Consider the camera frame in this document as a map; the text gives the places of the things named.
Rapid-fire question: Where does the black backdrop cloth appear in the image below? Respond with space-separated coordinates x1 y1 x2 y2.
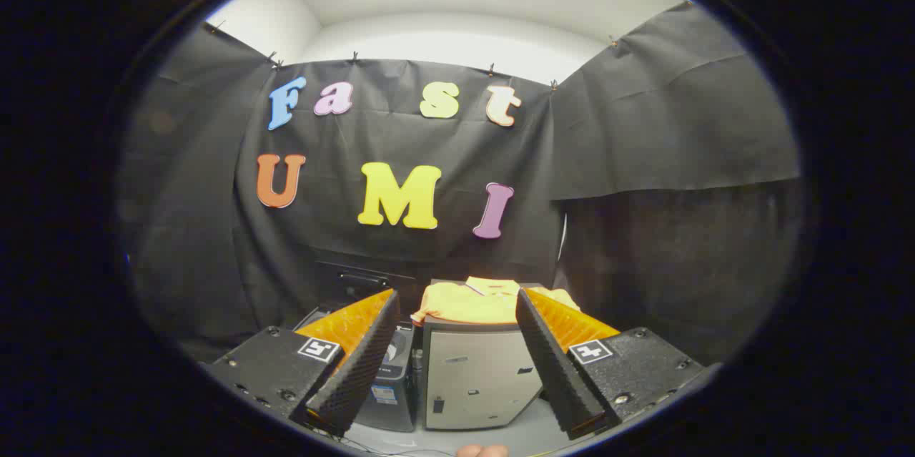
118 3 801 365

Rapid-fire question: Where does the dark grey washing machine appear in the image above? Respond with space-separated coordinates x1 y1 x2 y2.
297 305 422 433

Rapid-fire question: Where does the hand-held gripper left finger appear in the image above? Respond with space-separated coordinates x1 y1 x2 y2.
202 290 401 438

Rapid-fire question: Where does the yellow polo shirt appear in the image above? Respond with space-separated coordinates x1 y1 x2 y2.
411 276 581 325

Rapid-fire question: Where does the grey cabinet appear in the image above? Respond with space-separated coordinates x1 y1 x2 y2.
420 278 545 432

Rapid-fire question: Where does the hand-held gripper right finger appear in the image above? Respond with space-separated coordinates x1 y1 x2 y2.
516 288 706 441

